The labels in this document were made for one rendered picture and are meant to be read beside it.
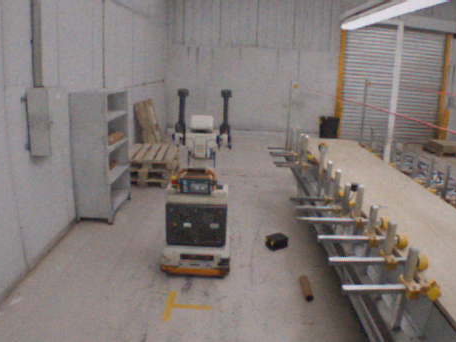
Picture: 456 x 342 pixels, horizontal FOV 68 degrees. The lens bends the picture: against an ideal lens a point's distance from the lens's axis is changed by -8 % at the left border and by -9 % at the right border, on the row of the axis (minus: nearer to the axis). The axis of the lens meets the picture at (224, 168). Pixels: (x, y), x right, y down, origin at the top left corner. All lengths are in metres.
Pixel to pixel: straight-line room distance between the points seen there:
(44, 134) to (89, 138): 0.93
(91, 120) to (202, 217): 1.79
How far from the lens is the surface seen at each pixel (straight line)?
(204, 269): 3.34
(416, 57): 11.52
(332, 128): 9.73
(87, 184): 4.46
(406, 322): 2.15
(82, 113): 4.29
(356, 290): 1.67
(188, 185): 3.06
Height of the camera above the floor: 1.83
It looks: 15 degrees down
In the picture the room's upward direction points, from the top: 2 degrees clockwise
